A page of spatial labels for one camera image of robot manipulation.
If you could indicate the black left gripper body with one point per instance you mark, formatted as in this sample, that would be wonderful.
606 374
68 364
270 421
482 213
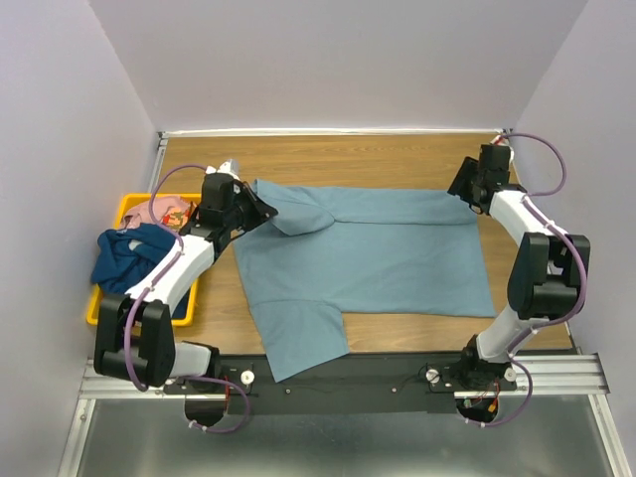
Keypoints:
235 217

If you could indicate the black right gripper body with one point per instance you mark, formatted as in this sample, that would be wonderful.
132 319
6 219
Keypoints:
479 179

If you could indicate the light blue t shirt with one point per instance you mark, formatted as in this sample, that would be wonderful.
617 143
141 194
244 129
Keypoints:
330 251

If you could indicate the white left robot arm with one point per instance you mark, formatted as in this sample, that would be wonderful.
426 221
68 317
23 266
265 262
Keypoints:
134 336

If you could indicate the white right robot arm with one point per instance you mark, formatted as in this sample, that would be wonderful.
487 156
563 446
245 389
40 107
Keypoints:
548 281

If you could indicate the patterned pink shirt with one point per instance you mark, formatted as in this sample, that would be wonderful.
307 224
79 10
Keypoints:
171 211

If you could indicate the yellow plastic bin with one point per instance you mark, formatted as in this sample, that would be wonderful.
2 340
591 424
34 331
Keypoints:
127 203

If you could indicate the dark blue shirt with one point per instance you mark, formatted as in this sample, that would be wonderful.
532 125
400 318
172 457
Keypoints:
126 256

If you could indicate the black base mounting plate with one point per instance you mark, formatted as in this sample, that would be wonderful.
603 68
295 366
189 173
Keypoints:
363 383

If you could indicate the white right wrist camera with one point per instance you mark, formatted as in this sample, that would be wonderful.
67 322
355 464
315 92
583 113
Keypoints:
502 140

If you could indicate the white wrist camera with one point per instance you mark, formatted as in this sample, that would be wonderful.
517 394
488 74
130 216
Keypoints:
502 140
229 167

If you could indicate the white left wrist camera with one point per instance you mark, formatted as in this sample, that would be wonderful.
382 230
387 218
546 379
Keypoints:
229 167

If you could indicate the aluminium frame rail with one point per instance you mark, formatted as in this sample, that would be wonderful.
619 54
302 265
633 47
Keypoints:
544 375

